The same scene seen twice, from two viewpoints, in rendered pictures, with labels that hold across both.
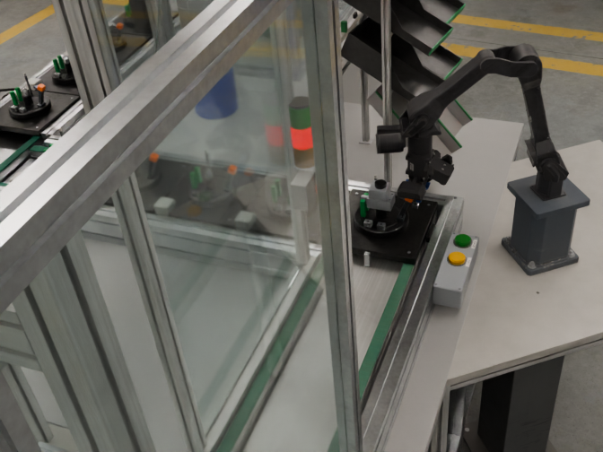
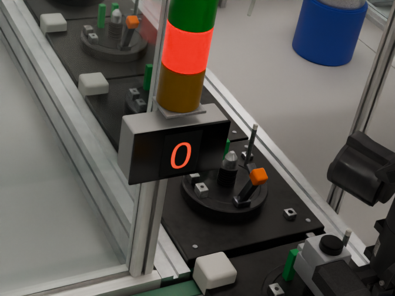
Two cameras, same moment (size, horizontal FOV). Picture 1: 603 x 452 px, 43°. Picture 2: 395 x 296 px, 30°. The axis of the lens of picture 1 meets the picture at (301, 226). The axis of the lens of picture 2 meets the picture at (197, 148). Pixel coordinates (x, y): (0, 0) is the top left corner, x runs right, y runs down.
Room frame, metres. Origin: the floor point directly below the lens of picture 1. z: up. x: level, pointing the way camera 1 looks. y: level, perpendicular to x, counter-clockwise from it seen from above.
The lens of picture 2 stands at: (0.83, -0.43, 1.71)
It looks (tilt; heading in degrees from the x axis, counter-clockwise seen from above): 35 degrees down; 32
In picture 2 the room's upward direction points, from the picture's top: 11 degrees clockwise
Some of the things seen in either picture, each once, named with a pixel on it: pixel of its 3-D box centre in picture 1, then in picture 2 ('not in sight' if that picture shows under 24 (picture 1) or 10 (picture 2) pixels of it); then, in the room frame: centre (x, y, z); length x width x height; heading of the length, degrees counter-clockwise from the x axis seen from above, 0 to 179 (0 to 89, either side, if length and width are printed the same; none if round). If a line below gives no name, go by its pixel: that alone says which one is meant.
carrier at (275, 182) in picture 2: not in sight; (227, 171); (1.65, 0.02, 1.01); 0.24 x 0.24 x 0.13; 65
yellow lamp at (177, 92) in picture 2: not in sight; (180, 82); (1.42, -0.02, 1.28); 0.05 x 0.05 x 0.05
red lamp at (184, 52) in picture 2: not in sight; (187, 43); (1.42, -0.02, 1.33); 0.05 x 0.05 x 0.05
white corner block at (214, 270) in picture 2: not in sight; (214, 273); (1.49, -0.08, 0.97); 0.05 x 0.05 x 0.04; 65
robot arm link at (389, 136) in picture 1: (402, 130); (393, 167); (1.50, -0.26, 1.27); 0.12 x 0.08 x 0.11; 86
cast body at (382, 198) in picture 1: (377, 193); (321, 256); (1.54, -0.20, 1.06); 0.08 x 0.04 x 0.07; 66
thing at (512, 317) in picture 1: (528, 245); not in sight; (1.52, -0.60, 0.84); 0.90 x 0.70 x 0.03; 103
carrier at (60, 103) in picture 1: (27, 98); not in sight; (2.36, 0.88, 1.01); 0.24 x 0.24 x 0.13; 65
